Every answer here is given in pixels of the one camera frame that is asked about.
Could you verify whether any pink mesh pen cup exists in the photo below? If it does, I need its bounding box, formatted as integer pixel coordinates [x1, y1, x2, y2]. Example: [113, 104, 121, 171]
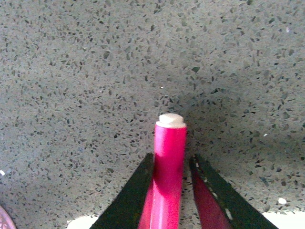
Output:
[0, 206, 16, 229]

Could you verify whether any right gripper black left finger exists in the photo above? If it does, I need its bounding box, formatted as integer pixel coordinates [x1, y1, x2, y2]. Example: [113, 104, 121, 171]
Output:
[91, 153, 153, 229]

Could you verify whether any pink marker pen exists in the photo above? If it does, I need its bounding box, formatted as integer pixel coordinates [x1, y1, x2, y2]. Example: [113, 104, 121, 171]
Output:
[138, 113, 187, 229]

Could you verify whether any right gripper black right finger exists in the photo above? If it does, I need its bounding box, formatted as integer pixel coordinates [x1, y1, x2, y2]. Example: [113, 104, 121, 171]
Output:
[189, 154, 277, 229]

